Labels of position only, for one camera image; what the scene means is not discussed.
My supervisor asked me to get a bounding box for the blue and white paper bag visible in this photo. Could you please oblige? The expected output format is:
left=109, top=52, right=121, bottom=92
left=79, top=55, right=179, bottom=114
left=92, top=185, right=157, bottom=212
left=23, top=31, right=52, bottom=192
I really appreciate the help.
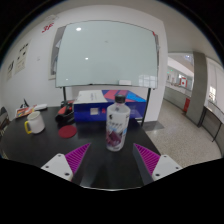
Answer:
left=72, top=89, right=148, bottom=123

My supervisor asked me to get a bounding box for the red wall sign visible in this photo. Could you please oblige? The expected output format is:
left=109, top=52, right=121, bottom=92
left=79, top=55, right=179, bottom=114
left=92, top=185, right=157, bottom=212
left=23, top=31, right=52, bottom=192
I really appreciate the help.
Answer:
left=41, top=22, right=55, bottom=34

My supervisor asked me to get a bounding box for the white paper roll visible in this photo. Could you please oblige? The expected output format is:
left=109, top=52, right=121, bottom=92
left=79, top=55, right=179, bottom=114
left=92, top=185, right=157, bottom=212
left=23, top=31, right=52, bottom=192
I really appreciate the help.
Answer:
left=33, top=103, right=49, bottom=111

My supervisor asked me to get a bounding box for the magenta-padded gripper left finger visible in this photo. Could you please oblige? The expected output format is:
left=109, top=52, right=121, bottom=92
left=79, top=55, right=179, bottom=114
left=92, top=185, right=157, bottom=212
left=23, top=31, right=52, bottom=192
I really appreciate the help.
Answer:
left=40, top=142, right=93, bottom=187

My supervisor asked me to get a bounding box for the flat round red coaster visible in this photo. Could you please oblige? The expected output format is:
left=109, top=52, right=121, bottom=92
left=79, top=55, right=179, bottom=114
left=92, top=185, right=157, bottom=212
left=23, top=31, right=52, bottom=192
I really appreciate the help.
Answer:
left=57, top=124, right=78, bottom=140

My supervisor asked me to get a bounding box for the white mug with yellow handle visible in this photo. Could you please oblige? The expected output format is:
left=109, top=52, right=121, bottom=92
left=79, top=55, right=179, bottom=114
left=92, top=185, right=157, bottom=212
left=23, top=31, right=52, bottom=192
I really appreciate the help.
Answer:
left=23, top=110, right=46, bottom=136

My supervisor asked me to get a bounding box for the brown wooden chair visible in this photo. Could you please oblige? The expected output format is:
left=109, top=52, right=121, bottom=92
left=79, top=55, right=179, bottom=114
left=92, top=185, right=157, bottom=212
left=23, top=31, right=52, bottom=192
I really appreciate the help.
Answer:
left=0, top=106, right=11, bottom=135

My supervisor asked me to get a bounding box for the black metal railing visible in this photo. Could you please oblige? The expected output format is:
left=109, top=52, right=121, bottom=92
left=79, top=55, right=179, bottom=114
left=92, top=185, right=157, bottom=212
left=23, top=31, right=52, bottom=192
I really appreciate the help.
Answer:
left=199, top=105, right=224, bottom=145

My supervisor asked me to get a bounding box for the black and red tool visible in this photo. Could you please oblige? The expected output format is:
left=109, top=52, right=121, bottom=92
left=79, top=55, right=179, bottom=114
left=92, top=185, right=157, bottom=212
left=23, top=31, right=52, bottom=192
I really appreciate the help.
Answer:
left=54, top=99, right=76, bottom=128

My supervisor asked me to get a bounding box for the clear black-capped drink bottle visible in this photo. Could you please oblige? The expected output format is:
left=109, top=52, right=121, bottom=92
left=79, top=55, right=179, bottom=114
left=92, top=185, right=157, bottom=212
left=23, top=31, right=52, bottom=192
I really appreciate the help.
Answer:
left=105, top=94, right=131, bottom=152

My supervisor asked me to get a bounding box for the large white wall poster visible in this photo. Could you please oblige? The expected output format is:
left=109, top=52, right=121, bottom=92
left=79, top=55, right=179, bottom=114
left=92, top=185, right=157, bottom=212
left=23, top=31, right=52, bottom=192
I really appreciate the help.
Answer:
left=13, top=41, right=31, bottom=75

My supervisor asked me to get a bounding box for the small white wall poster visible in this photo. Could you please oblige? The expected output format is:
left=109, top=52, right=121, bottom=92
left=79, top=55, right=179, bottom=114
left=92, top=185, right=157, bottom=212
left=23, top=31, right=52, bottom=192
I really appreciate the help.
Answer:
left=6, top=59, right=15, bottom=81

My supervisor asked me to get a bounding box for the grey framed notice board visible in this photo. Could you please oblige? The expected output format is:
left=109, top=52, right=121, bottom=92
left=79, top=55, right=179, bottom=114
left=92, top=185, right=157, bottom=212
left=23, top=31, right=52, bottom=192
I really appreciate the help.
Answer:
left=48, top=25, right=66, bottom=81

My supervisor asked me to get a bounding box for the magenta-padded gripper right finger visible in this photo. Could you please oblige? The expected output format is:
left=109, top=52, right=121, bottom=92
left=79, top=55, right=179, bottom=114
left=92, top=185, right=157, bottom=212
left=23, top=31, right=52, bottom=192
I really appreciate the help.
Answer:
left=132, top=142, right=184, bottom=186

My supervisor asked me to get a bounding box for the whiteboard on black stand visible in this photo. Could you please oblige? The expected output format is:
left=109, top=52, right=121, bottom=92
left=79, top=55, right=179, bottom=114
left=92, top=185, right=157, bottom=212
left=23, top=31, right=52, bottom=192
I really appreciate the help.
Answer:
left=54, top=19, right=160, bottom=128

